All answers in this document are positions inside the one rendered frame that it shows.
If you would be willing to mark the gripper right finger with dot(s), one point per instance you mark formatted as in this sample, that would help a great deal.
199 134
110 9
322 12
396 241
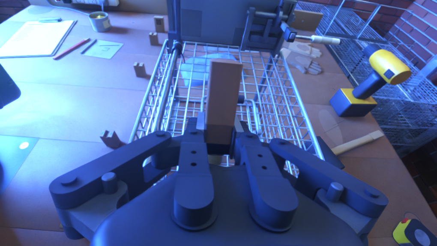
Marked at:
273 191

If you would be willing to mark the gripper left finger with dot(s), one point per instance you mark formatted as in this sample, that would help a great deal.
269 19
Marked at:
136 160

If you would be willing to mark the brown wooden test rod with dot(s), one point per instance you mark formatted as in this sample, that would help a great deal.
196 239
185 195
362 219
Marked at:
223 99

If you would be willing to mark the dark grey side rod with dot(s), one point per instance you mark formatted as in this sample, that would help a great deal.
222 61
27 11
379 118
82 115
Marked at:
166 85

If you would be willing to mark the grey lock bar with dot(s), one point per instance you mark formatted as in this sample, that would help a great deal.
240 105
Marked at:
264 32

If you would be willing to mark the small brown wooden block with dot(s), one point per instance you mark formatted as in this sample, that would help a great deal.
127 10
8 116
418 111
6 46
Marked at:
154 39
112 140
159 24
139 70

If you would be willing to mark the pale paper note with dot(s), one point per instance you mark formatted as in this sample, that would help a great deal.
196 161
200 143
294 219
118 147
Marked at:
104 48

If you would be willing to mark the grey pencil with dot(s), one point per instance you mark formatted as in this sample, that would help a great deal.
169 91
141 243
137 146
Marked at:
88 46

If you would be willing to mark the red pencil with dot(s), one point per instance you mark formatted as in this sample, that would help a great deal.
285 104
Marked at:
71 49

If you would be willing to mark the grey tin with yellow contents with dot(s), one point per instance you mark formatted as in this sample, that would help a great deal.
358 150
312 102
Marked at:
99 22

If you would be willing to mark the yellow and black tape measure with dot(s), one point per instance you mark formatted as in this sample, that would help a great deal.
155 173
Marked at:
414 234

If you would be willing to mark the dark rounded object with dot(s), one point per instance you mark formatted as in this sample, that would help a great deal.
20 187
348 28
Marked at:
7 87

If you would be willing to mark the clipboard with paper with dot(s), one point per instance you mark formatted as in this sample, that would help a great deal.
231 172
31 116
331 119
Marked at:
34 37

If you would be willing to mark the blue pen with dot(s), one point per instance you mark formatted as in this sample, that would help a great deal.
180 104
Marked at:
50 19

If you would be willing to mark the brown cardboard sheet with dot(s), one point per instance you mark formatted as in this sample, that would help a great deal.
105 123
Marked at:
309 20

